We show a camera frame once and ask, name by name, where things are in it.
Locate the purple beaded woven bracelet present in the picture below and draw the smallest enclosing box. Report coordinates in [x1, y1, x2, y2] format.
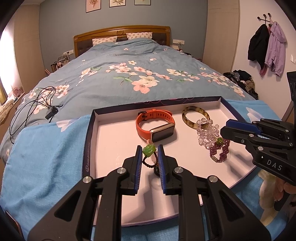
[209, 138, 231, 163]

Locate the clear crystal bead bracelet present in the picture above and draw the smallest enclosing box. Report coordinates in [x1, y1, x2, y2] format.
[196, 117, 220, 149]

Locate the tortoiseshell bangle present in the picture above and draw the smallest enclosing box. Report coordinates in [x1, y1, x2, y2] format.
[182, 106, 210, 130]

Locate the orange smart watch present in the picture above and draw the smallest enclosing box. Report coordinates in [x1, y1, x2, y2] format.
[135, 109, 176, 142]

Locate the yellow pendant beaded bracelet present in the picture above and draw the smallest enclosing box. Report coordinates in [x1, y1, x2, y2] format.
[141, 143, 160, 168]

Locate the navy jewelry box tray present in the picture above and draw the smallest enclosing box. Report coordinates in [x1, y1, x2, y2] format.
[83, 96, 254, 227]

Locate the right hand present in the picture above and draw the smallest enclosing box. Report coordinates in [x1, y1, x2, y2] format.
[274, 177, 296, 201]

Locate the pile of dark clothes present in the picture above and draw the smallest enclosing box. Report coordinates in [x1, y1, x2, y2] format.
[223, 70, 259, 100]

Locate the blue floral towel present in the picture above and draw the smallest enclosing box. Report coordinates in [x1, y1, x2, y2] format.
[1, 113, 287, 240]

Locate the purple jacket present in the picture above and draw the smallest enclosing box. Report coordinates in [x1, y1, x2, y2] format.
[259, 22, 287, 77]

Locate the black jacket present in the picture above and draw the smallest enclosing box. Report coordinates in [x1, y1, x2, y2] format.
[247, 24, 270, 70]

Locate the right beige wardrobe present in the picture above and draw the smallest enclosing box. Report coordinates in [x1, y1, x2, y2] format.
[202, 0, 240, 74]

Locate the wooden headboard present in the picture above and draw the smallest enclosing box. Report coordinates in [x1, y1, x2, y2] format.
[73, 25, 171, 58]

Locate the blue floral duvet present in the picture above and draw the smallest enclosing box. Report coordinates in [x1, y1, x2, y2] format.
[1, 38, 252, 161]

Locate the right patterned pillow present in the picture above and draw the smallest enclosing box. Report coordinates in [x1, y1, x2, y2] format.
[126, 32, 152, 40]

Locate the patterned pillow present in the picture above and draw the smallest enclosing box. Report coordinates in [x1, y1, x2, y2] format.
[92, 36, 117, 46]
[126, 32, 152, 40]

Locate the crumpled blanket on sill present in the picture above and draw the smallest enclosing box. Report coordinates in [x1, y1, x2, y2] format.
[0, 99, 14, 123]

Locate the pink small fan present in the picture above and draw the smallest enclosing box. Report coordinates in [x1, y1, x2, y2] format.
[13, 86, 25, 97]

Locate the nightstand clutter rack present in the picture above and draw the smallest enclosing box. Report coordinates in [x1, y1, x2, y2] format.
[51, 50, 74, 72]

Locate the left patterned pillow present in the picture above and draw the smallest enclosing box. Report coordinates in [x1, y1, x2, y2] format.
[92, 36, 117, 46]

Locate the green leaf framed picture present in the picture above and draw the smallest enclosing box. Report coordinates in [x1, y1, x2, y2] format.
[134, 0, 151, 6]

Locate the white flower framed picture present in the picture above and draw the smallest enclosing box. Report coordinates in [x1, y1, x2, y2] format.
[109, 0, 126, 8]

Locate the pink flower framed picture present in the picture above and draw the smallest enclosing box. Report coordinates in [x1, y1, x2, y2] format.
[86, 0, 101, 13]

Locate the white wall switch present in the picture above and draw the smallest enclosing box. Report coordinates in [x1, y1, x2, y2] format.
[290, 55, 296, 64]

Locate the white wall socket panel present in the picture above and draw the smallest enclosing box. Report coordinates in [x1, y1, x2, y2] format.
[173, 39, 185, 45]

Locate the black wall coat hook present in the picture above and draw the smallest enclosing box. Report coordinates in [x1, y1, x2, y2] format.
[257, 13, 273, 25]

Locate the black charger cable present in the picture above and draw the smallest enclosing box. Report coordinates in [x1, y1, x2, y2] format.
[9, 86, 64, 145]

